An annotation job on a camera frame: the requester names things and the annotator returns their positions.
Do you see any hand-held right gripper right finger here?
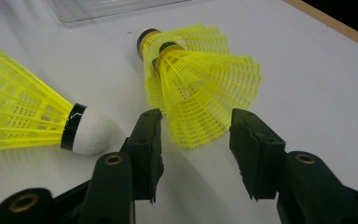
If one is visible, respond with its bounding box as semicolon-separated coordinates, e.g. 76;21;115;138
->
228;107;287;202

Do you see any yellow plastic shuttlecock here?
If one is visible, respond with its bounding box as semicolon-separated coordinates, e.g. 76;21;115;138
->
132;23;232;110
0;33;113;156
151;41;263;149

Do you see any clear plastic container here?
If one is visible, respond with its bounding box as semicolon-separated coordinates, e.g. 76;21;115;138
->
45;0;194;24

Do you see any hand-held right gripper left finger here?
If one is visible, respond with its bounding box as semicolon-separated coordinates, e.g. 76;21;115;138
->
119;107;166;204

